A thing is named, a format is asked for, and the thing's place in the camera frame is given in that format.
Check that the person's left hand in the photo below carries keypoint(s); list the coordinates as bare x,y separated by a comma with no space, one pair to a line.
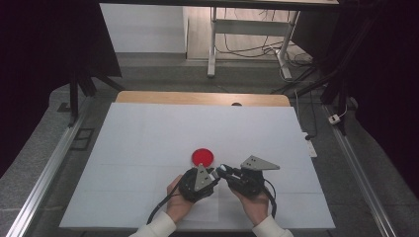
178,204

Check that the black curtain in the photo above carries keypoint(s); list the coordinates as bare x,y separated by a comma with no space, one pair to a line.
33,65
388,82

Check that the blue and white stamp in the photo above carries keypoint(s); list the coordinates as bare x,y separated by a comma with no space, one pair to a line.
222,168

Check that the person's right hand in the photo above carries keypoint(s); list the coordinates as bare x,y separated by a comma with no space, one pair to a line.
253,207

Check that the white wall panel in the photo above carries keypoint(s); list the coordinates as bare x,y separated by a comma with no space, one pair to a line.
141,29

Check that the white desk frame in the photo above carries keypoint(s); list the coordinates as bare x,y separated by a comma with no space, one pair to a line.
250,27

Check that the white plug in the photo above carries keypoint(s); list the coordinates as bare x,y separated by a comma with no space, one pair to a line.
334,119

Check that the white table cover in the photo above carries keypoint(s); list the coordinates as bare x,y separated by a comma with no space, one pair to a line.
164,131

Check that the red petri dish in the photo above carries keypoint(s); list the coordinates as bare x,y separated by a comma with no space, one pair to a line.
202,157

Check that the black stand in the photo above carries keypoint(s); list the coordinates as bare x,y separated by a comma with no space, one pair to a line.
74,98
342,95

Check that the wooden table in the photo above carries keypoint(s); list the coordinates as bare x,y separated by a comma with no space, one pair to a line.
197,98

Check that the white power strip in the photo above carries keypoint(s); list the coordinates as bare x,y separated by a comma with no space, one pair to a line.
311,148

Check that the aluminium rail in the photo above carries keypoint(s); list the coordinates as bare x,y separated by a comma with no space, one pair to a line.
42,177
362,174

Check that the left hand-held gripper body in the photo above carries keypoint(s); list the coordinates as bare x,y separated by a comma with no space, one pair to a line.
196,184

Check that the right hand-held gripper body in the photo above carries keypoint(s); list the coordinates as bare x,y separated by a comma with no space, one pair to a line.
248,179

